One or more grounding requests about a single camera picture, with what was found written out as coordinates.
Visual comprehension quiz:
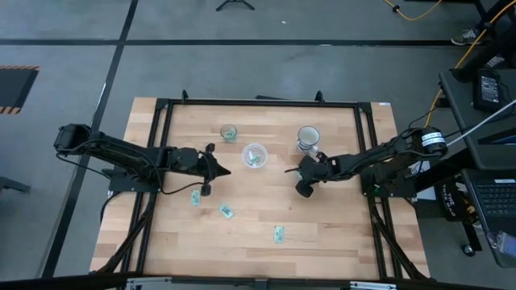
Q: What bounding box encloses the black chair base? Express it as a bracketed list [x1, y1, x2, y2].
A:
[0, 176, 31, 195]

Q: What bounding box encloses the black power cable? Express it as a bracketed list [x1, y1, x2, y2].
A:
[406, 105, 444, 132]

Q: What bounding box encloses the black stand leg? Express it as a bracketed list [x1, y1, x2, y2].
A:
[450, 23, 516, 80]

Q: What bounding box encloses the dark laptop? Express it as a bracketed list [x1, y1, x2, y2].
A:
[461, 168, 516, 269]

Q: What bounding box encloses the black horizontal beam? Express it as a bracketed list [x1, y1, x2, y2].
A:
[0, 271, 516, 290]

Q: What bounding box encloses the clear plastic round container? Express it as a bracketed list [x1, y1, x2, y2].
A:
[240, 143, 269, 170]

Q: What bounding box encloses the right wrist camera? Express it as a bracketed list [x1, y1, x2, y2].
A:
[295, 180, 315, 199]

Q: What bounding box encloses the black tripod base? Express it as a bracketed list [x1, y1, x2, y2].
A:
[215, 0, 256, 12]

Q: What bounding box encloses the black aluminium table frame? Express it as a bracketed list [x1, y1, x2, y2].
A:
[90, 89, 431, 283]

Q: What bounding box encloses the black tote bag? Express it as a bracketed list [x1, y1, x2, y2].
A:
[435, 180, 476, 222]

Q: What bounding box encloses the small clear glass cup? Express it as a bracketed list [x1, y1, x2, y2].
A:
[219, 123, 239, 143]

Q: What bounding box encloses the grey side table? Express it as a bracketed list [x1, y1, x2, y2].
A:
[439, 68, 516, 170]

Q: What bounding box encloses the black power adapter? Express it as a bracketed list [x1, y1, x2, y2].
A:
[473, 68, 503, 113]

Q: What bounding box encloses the white cable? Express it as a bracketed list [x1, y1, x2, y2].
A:
[445, 99, 516, 147]

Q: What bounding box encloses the black floor hatch striped edge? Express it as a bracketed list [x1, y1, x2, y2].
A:
[0, 65, 40, 115]

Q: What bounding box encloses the silver metal bracket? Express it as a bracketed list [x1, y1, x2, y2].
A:
[125, 276, 173, 290]
[349, 280, 398, 290]

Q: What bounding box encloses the yellow extension cable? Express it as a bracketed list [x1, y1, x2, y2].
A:
[382, 0, 443, 22]
[422, 0, 516, 130]

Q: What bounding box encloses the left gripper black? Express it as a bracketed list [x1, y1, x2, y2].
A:
[192, 143, 232, 183]

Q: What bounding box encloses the clear plastic pouch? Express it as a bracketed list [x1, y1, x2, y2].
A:
[485, 230, 516, 259]

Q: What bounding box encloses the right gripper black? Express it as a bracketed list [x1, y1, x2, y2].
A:
[284, 154, 330, 183]

